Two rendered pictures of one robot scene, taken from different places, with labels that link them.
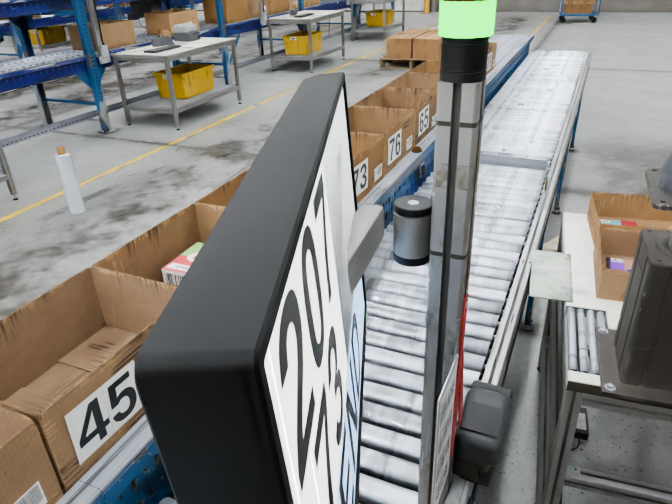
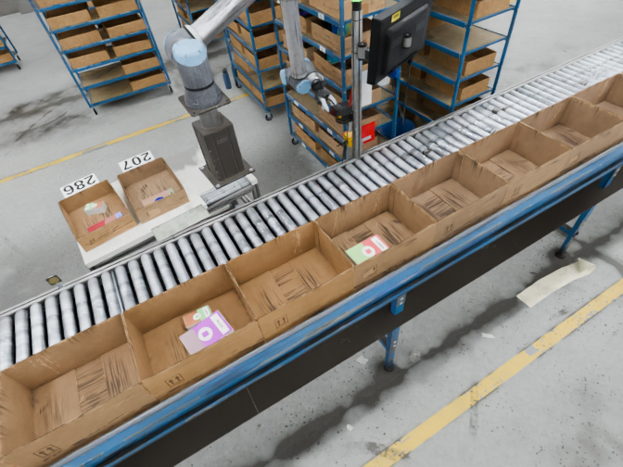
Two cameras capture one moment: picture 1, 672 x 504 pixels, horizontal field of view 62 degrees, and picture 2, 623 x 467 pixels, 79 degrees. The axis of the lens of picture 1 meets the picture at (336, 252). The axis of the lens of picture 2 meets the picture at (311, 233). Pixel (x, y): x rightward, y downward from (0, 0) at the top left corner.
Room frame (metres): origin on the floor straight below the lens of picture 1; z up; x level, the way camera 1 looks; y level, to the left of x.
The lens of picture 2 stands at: (2.19, 0.82, 2.15)
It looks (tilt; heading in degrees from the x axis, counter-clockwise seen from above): 48 degrees down; 220
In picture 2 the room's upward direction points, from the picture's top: 8 degrees counter-clockwise
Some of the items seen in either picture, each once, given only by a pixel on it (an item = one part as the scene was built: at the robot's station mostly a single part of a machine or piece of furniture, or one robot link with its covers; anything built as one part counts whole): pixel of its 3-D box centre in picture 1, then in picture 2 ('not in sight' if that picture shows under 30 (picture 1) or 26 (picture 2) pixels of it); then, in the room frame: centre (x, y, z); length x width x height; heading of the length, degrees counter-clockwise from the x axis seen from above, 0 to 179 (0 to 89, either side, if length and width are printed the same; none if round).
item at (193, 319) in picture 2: not in sight; (199, 319); (1.90, -0.04, 0.91); 0.10 x 0.06 x 0.05; 154
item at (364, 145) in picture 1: (328, 168); (195, 328); (1.95, 0.01, 0.96); 0.39 x 0.29 x 0.17; 155
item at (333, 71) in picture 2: not in sight; (346, 62); (-0.06, -0.56, 0.99); 0.40 x 0.30 x 0.10; 61
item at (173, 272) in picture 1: (198, 269); (369, 256); (1.32, 0.37, 0.92); 0.16 x 0.11 x 0.07; 156
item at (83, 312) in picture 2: (474, 200); (85, 325); (2.15, -0.59, 0.72); 0.52 x 0.05 x 0.05; 65
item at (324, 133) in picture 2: not in sight; (347, 136); (-0.06, -0.57, 0.39); 0.40 x 0.30 x 0.10; 65
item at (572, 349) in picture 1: (572, 338); (228, 193); (1.19, -0.61, 0.74); 0.28 x 0.02 x 0.02; 160
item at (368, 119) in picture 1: (367, 138); (82, 387); (2.30, -0.15, 0.96); 0.39 x 0.29 x 0.17; 155
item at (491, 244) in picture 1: (451, 241); (171, 284); (1.80, -0.42, 0.72); 0.52 x 0.05 x 0.05; 65
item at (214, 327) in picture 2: not in sight; (209, 337); (1.94, 0.06, 0.92); 0.16 x 0.11 x 0.07; 165
